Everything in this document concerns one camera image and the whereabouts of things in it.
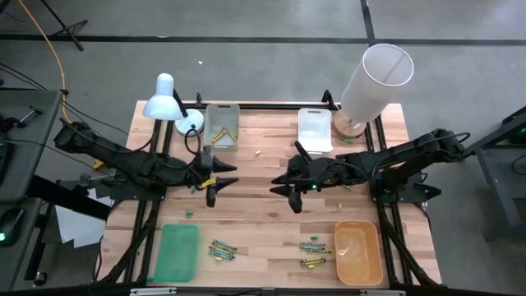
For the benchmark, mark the cylinder shade lamp wooden base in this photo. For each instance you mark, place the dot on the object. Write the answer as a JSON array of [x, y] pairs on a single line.
[[374, 90]]

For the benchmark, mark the white paper sheets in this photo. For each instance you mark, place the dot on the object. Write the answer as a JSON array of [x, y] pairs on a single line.
[[78, 230]]

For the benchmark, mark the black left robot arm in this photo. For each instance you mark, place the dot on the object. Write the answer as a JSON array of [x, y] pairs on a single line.
[[123, 160]]

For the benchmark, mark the silver bracket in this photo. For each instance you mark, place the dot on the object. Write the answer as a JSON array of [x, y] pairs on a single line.
[[153, 292], [382, 292]]

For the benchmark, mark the small yellow crayon piece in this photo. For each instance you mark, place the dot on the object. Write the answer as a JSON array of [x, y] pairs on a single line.
[[208, 183]]

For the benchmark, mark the black tripod stand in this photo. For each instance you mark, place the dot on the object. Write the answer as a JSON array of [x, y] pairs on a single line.
[[65, 30]]

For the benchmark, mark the green plastic tray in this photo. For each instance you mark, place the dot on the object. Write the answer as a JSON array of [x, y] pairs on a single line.
[[176, 252]]

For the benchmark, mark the black caster wheel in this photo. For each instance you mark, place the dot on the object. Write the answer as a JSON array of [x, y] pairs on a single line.
[[40, 278]]

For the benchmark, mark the black support beam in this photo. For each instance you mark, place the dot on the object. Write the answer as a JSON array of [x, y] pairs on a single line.
[[61, 197]]

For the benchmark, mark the grey crayon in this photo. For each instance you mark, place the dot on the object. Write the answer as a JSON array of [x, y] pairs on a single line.
[[348, 187]]

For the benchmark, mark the grey desk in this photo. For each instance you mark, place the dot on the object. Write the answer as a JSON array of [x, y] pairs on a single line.
[[16, 263], [29, 164]]

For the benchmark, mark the white plastic bin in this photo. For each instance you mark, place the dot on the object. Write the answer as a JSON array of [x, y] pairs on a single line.
[[314, 129], [222, 117]]

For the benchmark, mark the black side table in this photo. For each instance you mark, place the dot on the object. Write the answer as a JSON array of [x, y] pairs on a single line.
[[493, 164]]

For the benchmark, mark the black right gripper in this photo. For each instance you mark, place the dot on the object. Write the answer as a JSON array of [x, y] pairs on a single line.
[[312, 172]]

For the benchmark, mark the white gooseneck desk lamp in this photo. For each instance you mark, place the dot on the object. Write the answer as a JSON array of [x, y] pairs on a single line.
[[162, 103]]

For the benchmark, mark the orange plastic tray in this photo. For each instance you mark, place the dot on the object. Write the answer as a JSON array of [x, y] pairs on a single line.
[[357, 252]]

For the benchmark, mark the metal clamp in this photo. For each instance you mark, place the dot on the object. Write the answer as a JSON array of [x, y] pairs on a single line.
[[30, 114]]

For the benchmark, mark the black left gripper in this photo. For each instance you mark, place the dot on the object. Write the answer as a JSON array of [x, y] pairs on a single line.
[[205, 170]]

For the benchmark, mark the black computer mouse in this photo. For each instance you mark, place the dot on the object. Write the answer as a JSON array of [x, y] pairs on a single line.
[[10, 224]]

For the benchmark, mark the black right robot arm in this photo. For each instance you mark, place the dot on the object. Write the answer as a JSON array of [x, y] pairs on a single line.
[[390, 160]]

